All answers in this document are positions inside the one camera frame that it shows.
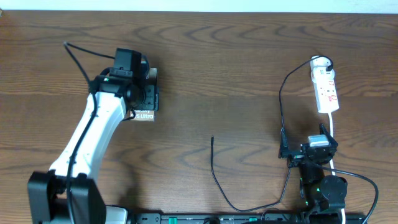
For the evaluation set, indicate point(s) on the white power strip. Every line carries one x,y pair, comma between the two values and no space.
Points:
323,78

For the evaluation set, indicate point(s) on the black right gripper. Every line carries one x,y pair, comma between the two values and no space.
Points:
296,157

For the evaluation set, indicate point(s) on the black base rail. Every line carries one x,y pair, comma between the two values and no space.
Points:
217,218

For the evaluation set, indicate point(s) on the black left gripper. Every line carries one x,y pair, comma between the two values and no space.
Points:
152,101

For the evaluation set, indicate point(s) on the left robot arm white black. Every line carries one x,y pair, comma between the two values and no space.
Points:
68,192

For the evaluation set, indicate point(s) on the Galaxy smartphone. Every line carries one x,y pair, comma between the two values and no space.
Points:
146,110

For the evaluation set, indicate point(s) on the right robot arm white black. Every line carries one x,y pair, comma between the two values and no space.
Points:
324,194

